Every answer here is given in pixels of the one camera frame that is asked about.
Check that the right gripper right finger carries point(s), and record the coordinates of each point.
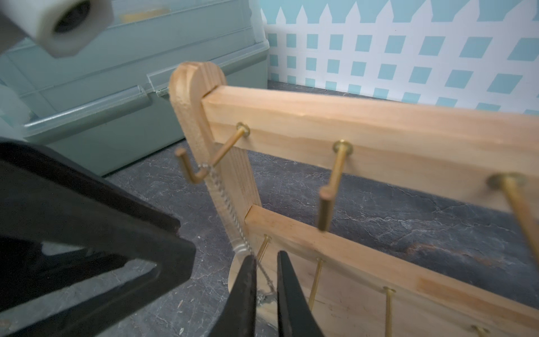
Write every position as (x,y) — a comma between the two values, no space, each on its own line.
(294,316)

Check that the wooden jewelry display stand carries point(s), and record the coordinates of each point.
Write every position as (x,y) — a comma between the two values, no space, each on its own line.
(483,158)

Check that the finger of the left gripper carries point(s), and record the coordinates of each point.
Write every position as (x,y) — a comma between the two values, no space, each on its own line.
(61,224)

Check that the translucent green storage box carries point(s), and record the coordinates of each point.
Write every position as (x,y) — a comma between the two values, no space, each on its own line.
(107,106)

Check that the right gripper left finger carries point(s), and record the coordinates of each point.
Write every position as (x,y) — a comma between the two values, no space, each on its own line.
(238,315)

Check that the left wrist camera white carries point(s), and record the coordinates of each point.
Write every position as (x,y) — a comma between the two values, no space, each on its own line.
(62,28)

